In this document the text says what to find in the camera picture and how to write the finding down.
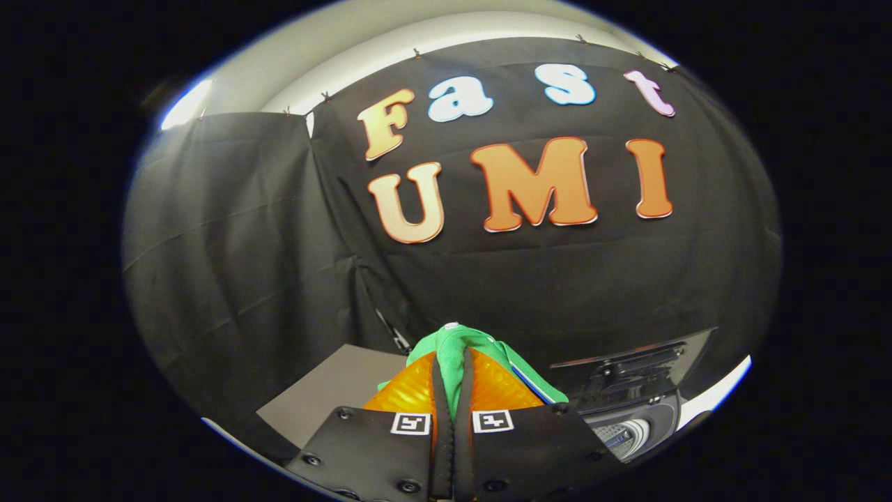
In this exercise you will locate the black backdrop cloth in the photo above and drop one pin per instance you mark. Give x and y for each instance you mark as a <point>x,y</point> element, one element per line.
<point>244,244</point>

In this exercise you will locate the white flat board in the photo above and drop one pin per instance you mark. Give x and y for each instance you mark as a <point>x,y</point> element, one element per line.
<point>718,394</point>

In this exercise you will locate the dark transparent washing machine lid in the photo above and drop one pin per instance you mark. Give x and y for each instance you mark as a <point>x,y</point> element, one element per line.
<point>627,369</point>

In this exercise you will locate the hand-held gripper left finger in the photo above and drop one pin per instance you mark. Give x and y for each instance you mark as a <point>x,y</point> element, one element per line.
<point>441,418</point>

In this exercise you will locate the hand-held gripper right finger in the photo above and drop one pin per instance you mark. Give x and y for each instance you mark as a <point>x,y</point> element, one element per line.
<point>465,418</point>

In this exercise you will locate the green polo shirt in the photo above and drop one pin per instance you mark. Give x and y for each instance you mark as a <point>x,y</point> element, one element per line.
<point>453,355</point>

